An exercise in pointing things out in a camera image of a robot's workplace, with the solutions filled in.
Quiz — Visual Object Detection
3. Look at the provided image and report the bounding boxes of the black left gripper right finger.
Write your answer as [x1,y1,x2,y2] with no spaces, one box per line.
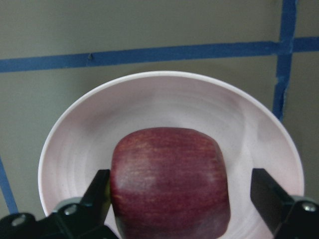
[250,168,319,239]

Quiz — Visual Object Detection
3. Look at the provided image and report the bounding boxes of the red apple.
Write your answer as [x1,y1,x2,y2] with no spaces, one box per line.
[110,127,231,239]

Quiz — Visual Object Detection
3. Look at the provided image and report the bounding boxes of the pink plate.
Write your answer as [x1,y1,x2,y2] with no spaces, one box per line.
[38,71,305,239]

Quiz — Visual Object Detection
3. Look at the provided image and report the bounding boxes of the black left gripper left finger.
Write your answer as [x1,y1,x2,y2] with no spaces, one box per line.
[0,169,118,239]

